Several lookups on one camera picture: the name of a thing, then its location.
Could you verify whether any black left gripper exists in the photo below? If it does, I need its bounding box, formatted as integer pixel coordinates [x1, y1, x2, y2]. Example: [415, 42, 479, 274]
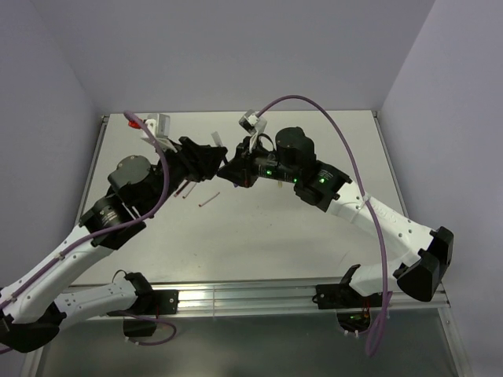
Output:
[142, 136, 227, 216]

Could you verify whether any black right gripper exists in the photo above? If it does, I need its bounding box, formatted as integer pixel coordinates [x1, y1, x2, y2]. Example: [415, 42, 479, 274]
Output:
[217, 135, 299, 188]

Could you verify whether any clear pen cap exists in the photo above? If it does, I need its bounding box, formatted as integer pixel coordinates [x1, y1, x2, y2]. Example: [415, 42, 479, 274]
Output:
[211, 132, 223, 147]

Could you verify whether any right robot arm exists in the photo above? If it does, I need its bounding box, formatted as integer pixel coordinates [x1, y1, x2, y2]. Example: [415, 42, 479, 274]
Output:
[217, 127, 453, 306]

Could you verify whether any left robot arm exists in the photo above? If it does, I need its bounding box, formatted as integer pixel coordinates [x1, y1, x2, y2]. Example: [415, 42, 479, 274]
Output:
[1, 137, 227, 353]

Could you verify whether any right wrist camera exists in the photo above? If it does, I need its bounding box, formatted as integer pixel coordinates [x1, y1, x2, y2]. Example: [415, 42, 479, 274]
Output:
[239, 110, 267, 152]

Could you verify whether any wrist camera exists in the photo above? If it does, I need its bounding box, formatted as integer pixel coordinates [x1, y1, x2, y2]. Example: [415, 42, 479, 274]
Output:
[239, 110, 267, 152]
[128, 113, 174, 151]

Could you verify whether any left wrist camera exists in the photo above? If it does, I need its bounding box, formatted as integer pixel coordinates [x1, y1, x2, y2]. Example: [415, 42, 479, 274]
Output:
[128, 113, 174, 151]

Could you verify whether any aluminium rail frame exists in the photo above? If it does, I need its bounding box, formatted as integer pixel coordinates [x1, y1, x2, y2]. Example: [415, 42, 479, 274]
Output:
[19, 112, 472, 377]

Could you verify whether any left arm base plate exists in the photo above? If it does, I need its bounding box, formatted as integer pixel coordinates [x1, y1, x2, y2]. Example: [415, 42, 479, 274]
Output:
[108, 290, 179, 316]

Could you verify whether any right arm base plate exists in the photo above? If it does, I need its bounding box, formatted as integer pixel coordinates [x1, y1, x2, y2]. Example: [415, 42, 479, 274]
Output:
[311, 284, 382, 310]

